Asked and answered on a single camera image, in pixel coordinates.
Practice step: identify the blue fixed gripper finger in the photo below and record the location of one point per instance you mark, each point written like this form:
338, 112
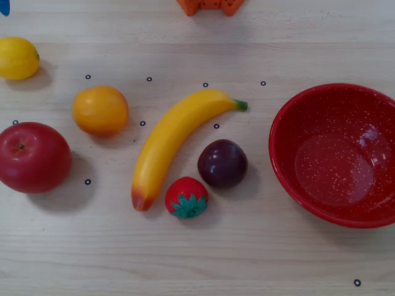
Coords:
4, 7

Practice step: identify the red plastic strawberry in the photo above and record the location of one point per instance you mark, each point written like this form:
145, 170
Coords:
185, 191

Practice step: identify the orange plastic fruit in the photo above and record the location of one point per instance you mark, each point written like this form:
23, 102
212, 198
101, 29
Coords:
100, 111

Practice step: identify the purple plastic plum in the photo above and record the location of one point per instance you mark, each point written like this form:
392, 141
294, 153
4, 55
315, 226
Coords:
222, 165

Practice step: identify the red speckled bowl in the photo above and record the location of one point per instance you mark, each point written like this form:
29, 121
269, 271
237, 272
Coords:
333, 160

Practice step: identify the red plastic apple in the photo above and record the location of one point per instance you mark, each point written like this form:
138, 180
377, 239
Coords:
34, 158

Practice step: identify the yellow plastic lemon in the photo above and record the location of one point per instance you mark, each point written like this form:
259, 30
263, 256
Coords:
17, 58

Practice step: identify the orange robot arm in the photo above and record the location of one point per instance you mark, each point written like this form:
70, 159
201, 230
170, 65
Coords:
191, 6

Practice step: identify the yellow plastic banana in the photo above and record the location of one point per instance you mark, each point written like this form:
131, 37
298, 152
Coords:
166, 138

